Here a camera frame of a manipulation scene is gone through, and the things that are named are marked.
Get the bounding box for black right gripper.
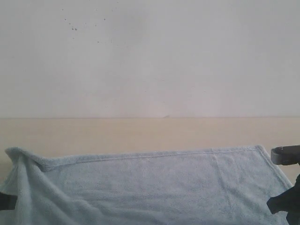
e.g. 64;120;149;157
267;145;300;225

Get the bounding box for light blue terry towel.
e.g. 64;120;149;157
0;146;292;225

